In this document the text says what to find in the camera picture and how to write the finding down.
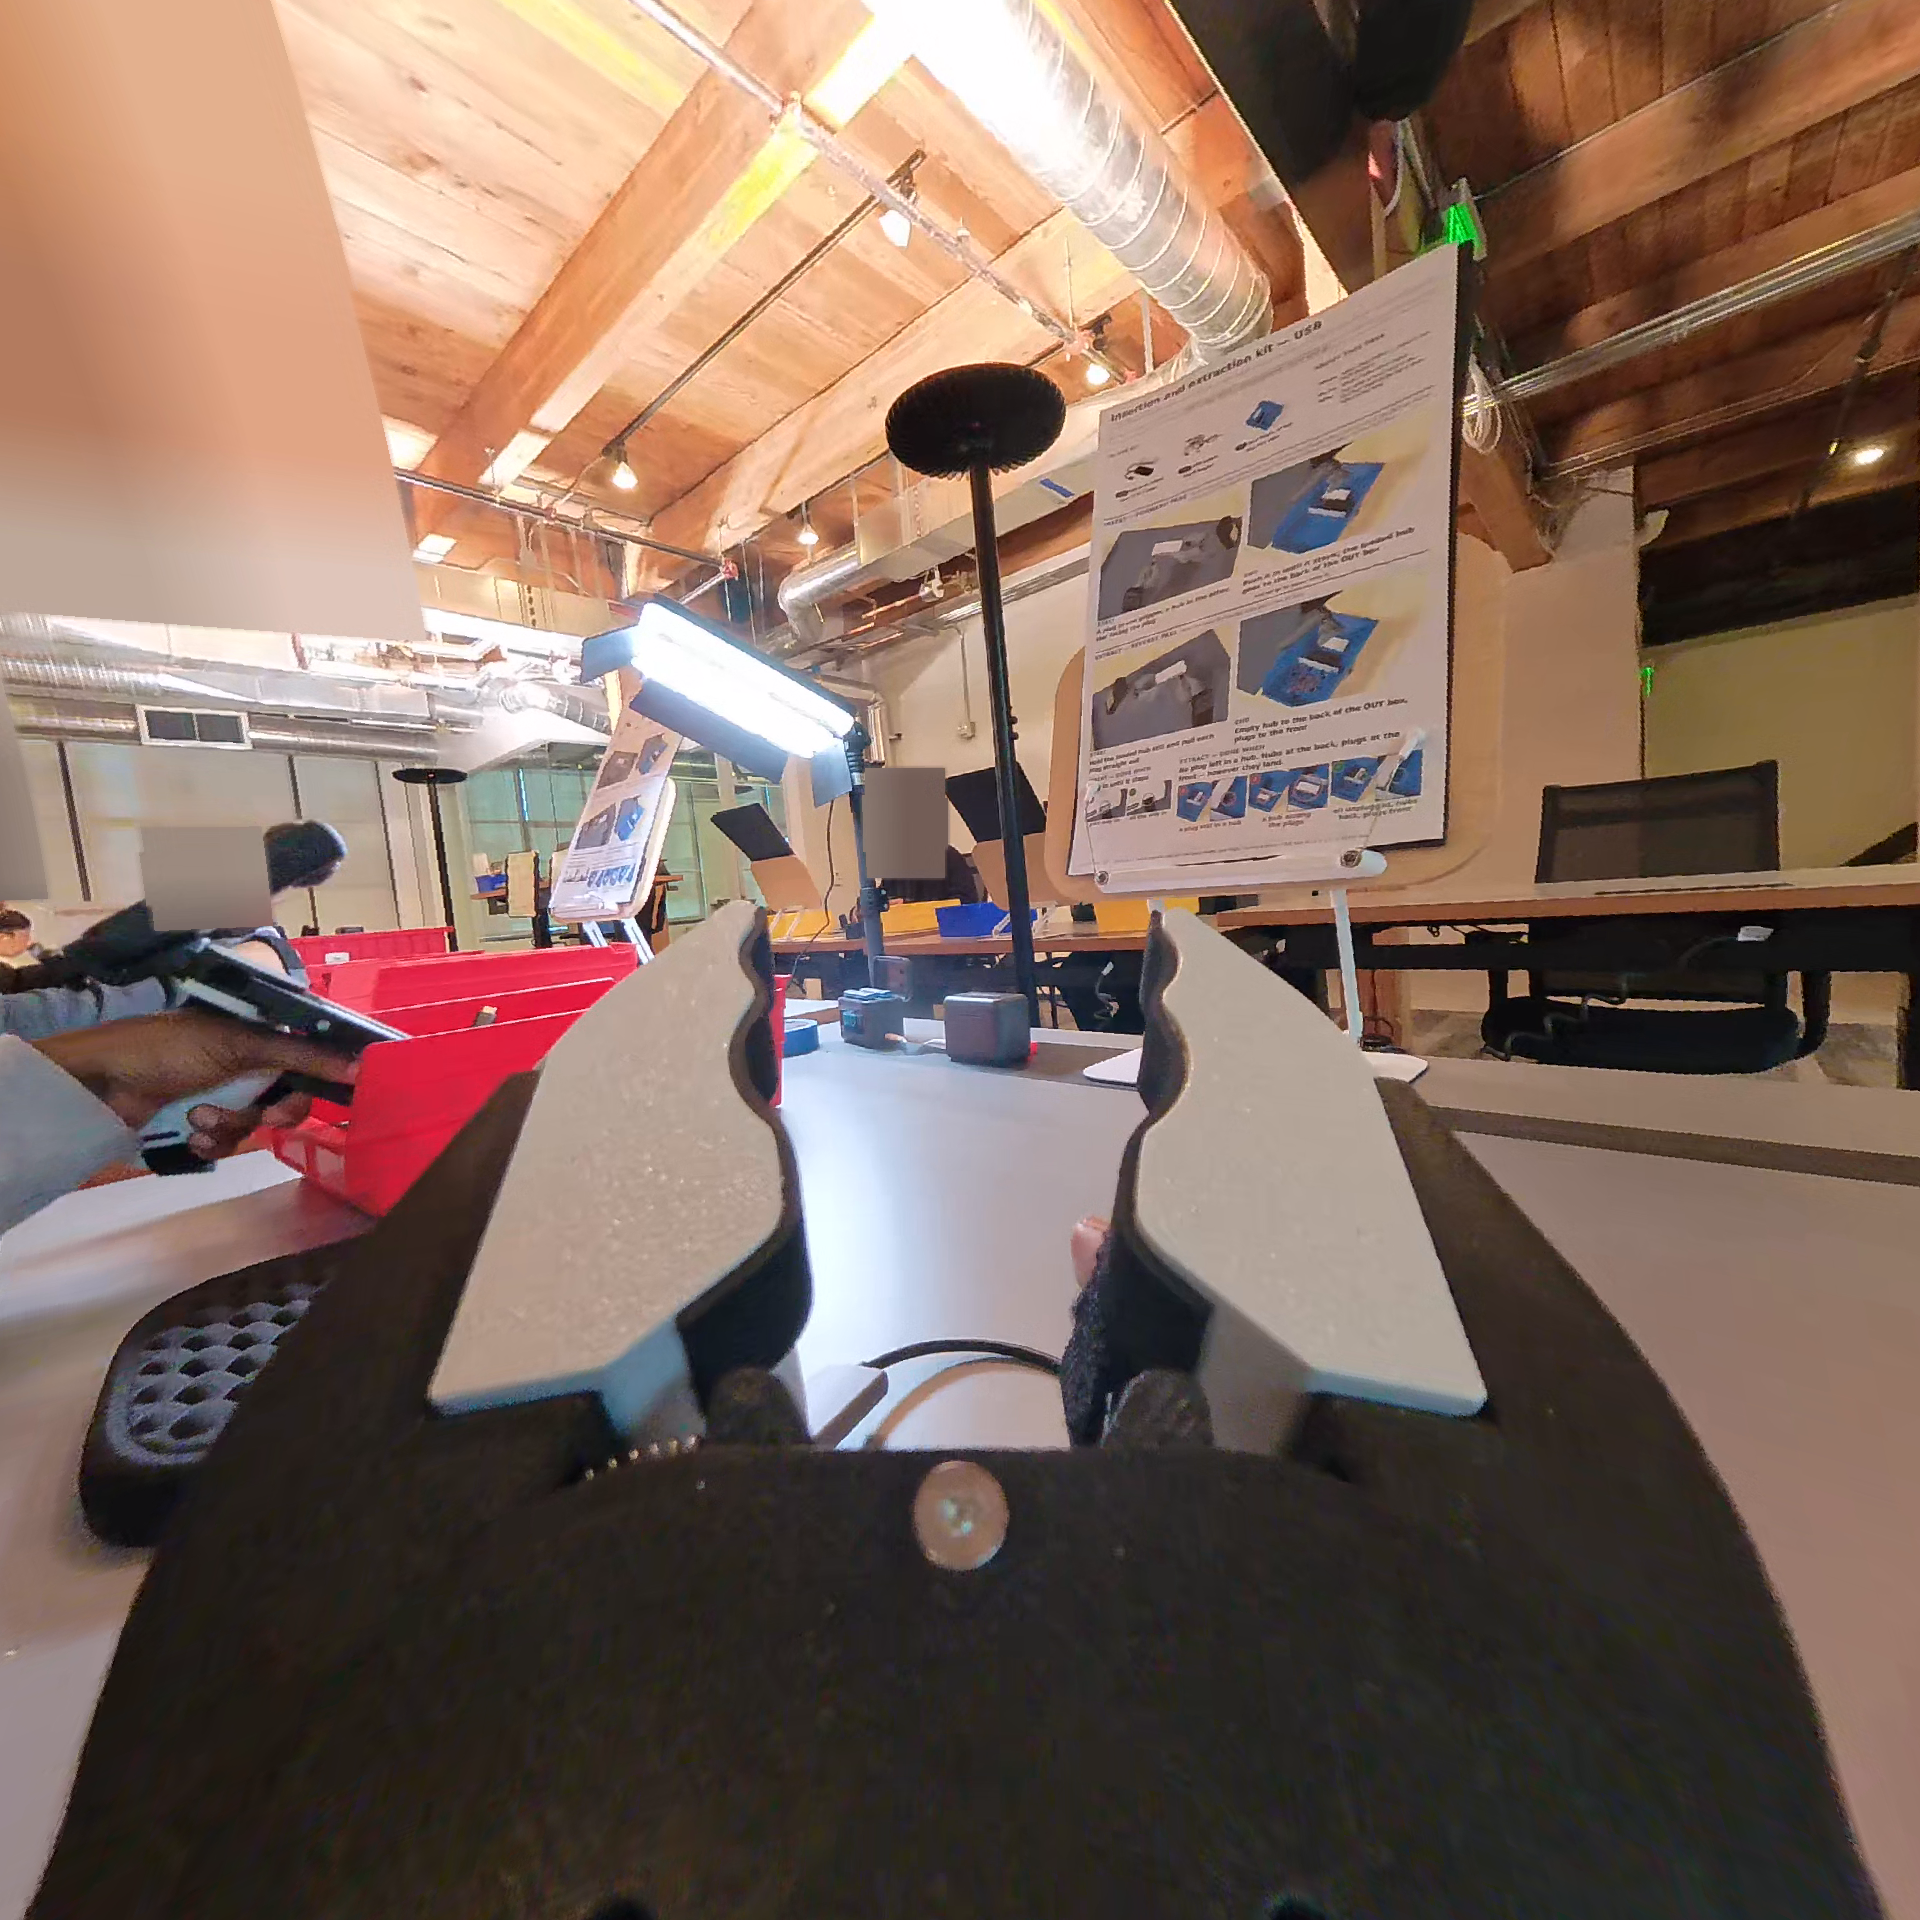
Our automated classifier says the long wooden desk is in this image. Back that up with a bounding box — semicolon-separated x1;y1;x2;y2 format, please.
1201;862;1920;1087

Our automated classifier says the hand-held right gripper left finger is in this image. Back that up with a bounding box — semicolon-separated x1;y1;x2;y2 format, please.
427;901;815;1442

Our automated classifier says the black office chair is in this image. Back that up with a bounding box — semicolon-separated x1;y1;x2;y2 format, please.
1479;758;1806;1077

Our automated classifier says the small instruction poster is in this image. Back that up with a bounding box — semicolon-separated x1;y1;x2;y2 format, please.
546;702;687;961

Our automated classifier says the wooden workbench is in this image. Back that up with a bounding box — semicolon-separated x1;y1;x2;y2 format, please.
766;914;1156;964

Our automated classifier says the dark grey cube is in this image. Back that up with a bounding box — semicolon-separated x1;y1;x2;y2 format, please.
940;988;1035;1071

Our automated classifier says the person's left hand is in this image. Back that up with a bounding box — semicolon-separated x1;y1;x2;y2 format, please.
37;1009;365;1164

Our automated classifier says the large red plastic bin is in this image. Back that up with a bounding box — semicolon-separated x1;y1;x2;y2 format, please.
246;941;793;1221

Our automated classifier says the person's left forearm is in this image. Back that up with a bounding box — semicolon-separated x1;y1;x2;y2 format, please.
0;1031;146;1234

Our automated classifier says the slim black floor lamp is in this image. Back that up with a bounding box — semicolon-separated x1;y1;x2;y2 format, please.
391;764;470;950

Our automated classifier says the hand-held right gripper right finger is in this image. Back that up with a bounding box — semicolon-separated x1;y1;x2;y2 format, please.
1118;906;1490;1450

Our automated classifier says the led light panel on stand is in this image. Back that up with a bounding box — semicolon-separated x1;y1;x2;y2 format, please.
579;593;898;1000

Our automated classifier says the silver ventilation duct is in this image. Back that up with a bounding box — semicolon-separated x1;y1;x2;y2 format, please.
901;0;1279;365

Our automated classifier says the large instruction poster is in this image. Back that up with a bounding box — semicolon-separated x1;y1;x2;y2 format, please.
1065;244;1468;898

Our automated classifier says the black mesh pad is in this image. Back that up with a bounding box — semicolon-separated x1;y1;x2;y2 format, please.
78;1271;349;1550

